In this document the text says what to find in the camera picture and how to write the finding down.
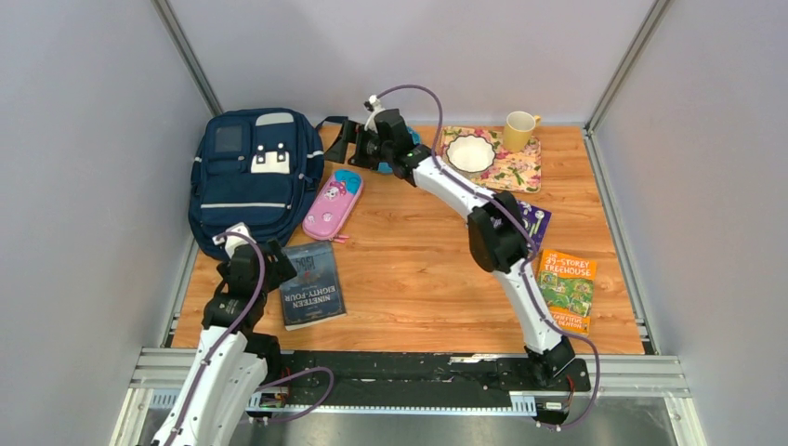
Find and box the dark blue 1984 book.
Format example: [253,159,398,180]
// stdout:
[280,241,347,331]

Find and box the pink cartoon pencil case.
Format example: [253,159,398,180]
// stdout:
[302,169,363,243]

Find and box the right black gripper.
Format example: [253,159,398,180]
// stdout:
[323,120,394,171]

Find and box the purple paperback book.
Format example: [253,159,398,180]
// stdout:
[518,201,552,252]

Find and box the orange Treehouse book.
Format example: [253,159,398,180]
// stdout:
[536,249,598,336]

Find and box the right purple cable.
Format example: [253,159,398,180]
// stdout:
[375,84,602,430]

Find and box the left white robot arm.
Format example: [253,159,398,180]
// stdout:
[152,239,296,445]

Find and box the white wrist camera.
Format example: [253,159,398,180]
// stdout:
[212,223,253,258]
[363,95,386,134]

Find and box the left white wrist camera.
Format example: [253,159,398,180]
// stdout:
[212,223,253,258]

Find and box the white scalloped bowl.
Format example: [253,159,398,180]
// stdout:
[445,135,495,174]

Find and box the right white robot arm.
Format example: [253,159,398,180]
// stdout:
[325,109,575,389]

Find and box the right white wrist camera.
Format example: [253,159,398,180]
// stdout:
[363,95,386,134]

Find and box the navy blue student backpack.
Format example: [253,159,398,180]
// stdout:
[188,108,325,261]

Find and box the blue polka dot plate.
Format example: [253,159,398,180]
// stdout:
[376,125,426,176]

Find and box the yellow ceramic mug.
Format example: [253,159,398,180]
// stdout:
[503,111,542,152]

